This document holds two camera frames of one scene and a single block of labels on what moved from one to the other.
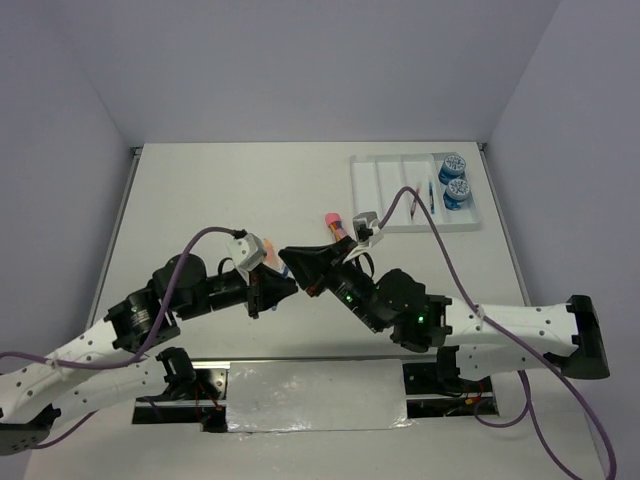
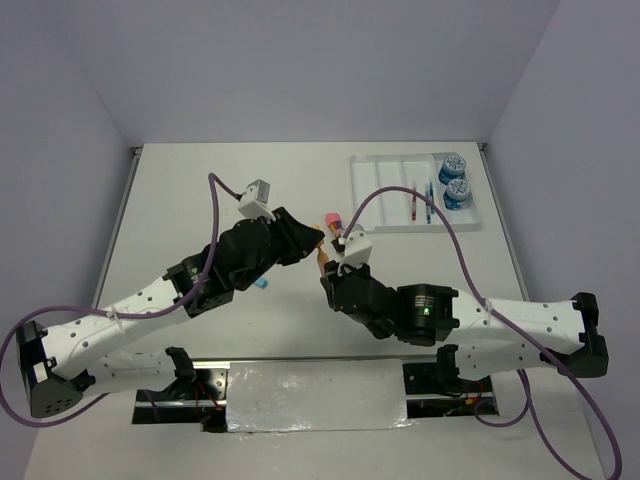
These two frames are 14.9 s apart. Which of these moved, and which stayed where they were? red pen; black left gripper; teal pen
Moved: black left gripper
Stayed: teal pen; red pen
